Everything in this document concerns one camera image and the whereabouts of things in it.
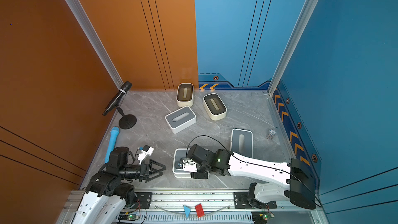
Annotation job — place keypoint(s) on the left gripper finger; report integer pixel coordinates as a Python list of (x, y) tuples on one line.
[(153, 176), (156, 167)]

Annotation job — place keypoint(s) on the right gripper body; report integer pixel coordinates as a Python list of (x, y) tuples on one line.
[(201, 173)]

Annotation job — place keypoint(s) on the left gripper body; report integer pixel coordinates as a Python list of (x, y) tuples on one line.
[(143, 174)]

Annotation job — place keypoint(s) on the grey lid tissue box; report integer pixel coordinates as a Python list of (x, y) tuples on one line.
[(242, 142), (181, 119), (181, 153)]

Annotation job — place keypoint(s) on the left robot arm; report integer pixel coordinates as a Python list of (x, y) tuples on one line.
[(109, 197)]

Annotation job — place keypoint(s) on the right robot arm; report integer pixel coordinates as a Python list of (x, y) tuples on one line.
[(277, 181)]

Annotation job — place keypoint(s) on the cream tissue box angled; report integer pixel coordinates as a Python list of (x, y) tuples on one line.
[(214, 107)]

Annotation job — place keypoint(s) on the cream tissue box rear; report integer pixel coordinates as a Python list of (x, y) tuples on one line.
[(185, 95)]

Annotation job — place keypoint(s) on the red block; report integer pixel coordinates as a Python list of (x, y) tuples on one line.
[(199, 210)]

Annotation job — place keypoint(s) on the blue triangle piece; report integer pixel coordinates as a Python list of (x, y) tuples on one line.
[(187, 211)]

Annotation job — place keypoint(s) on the left circuit board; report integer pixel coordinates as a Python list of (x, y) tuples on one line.
[(128, 217)]

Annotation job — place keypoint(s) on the circuit board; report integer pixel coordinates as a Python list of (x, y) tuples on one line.
[(262, 217), (128, 217)]

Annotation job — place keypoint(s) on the blue microphone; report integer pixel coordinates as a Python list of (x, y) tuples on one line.
[(112, 142)]

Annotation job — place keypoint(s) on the black microphone on stand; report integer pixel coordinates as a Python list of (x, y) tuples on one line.
[(126, 121)]

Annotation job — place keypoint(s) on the right circuit board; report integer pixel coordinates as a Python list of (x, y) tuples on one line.
[(262, 217)]

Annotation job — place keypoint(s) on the small clear bottle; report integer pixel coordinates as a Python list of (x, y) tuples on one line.
[(271, 134)]

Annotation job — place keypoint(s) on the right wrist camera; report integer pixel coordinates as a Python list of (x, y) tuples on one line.
[(186, 165)]

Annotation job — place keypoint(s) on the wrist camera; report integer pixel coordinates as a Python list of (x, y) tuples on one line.
[(186, 165), (146, 151)]

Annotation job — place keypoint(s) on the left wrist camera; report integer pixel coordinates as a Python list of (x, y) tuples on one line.
[(146, 151)]

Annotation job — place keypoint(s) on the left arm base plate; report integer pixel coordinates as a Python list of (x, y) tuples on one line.
[(142, 199)]

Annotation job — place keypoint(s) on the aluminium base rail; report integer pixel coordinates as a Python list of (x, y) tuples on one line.
[(167, 208)]

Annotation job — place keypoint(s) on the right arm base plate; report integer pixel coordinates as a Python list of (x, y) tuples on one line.
[(246, 200)]

